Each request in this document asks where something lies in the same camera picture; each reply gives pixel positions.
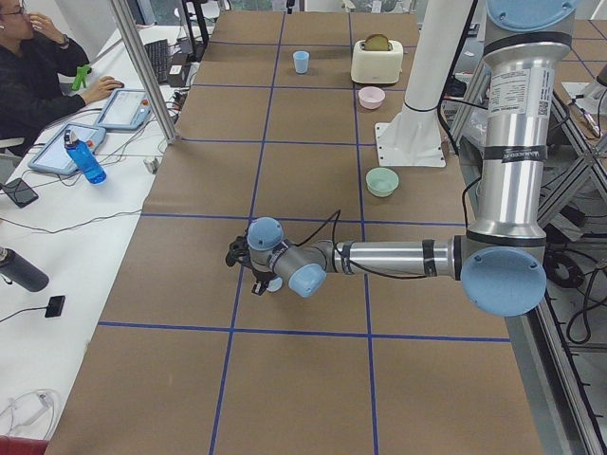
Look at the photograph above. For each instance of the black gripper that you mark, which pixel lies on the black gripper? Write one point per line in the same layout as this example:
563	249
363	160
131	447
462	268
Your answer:
260	277

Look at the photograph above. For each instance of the light blue cup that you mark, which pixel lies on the light blue cup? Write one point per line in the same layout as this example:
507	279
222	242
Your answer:
275	284
301	61

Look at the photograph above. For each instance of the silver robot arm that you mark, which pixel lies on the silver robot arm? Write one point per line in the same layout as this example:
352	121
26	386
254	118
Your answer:
499	258

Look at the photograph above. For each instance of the mint green bowl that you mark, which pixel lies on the mint green bowl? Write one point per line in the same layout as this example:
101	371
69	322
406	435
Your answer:
381	182

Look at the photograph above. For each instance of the small black square puck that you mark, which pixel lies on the small black square puck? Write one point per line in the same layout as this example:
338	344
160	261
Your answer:
55	307

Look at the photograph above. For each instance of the pink bowl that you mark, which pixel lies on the pink bowl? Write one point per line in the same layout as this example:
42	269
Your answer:
371	97

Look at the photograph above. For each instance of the far teach pendant tablet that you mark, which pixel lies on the far teach pendant tablet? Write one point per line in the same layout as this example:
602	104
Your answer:
125	110

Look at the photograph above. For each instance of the teach pendant tablet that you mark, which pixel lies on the teach pendant tablet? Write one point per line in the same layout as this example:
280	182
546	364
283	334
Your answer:
125	110
53	157

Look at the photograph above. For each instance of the blue water bottle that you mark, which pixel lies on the blue water bottle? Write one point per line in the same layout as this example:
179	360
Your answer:
79	152

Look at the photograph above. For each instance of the near teach pendant tablet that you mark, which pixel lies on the near teach pendant tablet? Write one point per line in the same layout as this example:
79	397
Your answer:
53	157

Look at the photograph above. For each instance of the dark grey thermos bottle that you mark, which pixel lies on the dark grey thermos bottle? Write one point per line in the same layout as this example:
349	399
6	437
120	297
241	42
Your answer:
19	270

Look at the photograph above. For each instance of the cream toaster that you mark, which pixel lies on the cream toaster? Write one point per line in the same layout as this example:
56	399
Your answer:
376	67

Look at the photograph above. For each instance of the black smartphone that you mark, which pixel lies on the black smartphone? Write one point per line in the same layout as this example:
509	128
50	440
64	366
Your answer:
19	192

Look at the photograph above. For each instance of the black keyboard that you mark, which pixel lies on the black keyboard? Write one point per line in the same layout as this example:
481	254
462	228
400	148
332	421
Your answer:
158	56

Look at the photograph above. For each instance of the bread slice in toaster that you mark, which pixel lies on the bread slice in toaster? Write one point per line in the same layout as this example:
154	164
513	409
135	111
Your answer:
376	42

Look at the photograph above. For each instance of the green toy figure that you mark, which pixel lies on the green toy figure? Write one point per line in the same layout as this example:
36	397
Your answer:
80	80

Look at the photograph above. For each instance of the seated person in black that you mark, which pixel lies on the seated person in black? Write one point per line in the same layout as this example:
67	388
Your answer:
34	52

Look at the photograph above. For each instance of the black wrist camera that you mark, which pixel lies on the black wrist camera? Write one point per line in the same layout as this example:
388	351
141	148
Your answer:
238	252

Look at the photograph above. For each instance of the aluminium frame post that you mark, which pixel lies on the aluminium frame post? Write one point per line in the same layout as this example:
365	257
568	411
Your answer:
135	49

